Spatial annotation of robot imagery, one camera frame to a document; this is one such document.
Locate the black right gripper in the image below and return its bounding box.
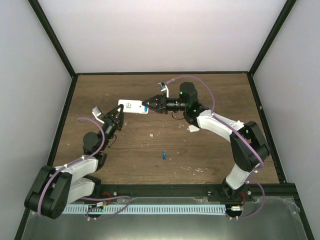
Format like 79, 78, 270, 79
143, 94, 187, 116

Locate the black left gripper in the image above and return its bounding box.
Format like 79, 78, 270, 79
98, 105, 125, 152

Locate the white remote control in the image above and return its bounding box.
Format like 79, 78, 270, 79
118, 99, 149, 115

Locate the white battery compartment cover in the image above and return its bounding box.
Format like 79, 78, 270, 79
187, 125, 200, 133

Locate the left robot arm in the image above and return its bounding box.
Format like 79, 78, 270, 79
24, 104, 125, 219

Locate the grey metal front plate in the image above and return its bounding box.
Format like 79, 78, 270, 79
22, 197, 308, 240

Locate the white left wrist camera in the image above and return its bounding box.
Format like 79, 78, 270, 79
91, 106, 105, 124

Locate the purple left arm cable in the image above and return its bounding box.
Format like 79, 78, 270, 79
37, 116, 132, 221

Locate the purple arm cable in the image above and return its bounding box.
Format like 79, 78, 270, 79
166, 74, 266, 221
37, 116, 132, 221

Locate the black metal enclosure frame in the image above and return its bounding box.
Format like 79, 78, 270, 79
13, 0, 316, 240

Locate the light blue slotted cable duct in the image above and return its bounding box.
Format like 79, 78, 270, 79
62, 204, 226, 216

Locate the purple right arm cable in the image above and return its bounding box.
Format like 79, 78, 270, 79
166, 74, 266, 221

